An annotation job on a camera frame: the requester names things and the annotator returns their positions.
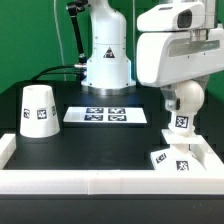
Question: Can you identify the black cable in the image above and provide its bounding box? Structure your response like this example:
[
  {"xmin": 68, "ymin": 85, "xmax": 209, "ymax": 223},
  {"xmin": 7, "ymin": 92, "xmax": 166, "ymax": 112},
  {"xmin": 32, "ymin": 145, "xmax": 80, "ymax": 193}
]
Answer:
[{"xmin": 30, "ymin": 64, "xmax": 88, "ymax": 82}]

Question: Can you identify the white lamp base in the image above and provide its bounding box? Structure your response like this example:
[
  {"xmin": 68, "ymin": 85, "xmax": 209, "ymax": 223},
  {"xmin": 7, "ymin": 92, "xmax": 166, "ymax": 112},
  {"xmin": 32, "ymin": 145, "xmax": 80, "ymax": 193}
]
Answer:
[{"xmin": 150, "ymin": 129, "xmax": 205, "ymax": 172}]

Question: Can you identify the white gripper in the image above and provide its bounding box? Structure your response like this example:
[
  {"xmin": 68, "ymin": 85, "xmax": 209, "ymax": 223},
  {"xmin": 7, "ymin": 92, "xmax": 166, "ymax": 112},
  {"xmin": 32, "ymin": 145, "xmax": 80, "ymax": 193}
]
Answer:
[{"xmin": 136, "ymin": 25, "xmax": 224, "ymax": 111}]

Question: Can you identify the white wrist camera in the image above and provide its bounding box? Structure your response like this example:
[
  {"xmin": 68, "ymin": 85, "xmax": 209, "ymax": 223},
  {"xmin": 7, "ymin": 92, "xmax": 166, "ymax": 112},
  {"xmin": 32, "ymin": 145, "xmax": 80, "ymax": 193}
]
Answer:
[{"xmin": 137, "ymin": 2, "xmax": 205, "ymax": 32}]

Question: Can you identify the white marker plate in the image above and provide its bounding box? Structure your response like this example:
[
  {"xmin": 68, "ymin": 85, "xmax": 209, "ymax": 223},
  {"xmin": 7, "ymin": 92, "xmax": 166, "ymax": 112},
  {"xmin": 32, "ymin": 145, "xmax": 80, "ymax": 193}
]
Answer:
[{"xmin": 64, "ymin": 107, "xmax": 147, "ymax": 124}]

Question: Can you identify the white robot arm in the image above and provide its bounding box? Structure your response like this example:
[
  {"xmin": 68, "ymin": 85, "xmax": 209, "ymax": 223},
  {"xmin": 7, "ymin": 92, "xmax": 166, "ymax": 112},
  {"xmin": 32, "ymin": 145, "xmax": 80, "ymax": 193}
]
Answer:
[{"xmin": 82, "ymin": 0, "xmax": 224, "ymax": 111}]

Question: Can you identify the white lamp bulb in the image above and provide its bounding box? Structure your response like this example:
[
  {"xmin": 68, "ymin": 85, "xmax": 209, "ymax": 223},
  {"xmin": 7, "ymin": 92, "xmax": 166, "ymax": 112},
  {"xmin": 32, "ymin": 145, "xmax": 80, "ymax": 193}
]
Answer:
[{"xmin": 168, "ymin": 80, "xmax": 204, "ymax": 136}]

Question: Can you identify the white U-shaped wall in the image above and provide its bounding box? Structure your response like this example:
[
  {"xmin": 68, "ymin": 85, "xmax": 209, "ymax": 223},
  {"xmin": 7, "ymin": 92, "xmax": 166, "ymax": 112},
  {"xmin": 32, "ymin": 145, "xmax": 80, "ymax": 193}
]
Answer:
[{"xmin": 0, "ymin": 134, "xmax": 224, "ymax": 195}]

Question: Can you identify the grey thin cable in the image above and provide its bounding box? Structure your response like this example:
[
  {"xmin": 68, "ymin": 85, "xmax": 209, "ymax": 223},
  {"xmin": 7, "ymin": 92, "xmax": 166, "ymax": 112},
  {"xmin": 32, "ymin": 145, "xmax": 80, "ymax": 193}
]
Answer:
[{"xmin": 53, "ymin": 0, "xmax": 68, "ymax": 82}]

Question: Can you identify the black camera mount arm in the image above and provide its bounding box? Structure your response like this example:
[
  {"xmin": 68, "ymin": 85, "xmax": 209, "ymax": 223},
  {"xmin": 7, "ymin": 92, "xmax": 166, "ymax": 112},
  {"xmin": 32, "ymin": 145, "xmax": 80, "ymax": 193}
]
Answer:
[{"xmin": 66, "ymin": 0, "xmax": 88, "ymax": 64}]

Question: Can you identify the white lamp shade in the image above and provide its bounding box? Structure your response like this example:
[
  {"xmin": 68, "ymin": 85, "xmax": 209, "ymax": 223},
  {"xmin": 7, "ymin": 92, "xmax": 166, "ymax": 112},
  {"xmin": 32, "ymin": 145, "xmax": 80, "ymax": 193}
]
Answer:
[{"xmin": 20, "ymin": 85, "xmax": 60, "ymax": 138}]

